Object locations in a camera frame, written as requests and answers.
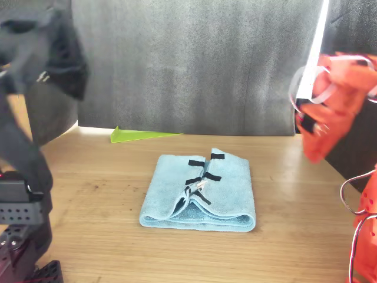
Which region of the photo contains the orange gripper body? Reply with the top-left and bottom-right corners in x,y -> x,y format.
295,99 -> 358,143

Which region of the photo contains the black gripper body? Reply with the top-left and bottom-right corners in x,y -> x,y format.
37,17 -> 90,101

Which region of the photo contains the light blue towel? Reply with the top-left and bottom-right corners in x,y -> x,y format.
138,147 -> 256,233

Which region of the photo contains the green plastic wedge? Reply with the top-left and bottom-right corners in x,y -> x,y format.
110,126 -> 184,144

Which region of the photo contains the wide grey foam panel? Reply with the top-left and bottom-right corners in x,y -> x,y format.
70,0 -> 325,137

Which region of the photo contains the dark grey foam panel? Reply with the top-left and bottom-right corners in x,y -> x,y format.
0,0 -> 80,147
304,0 -> 377,194

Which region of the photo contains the red white black servo cable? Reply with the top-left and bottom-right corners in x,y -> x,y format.
289,54 -> 377,283

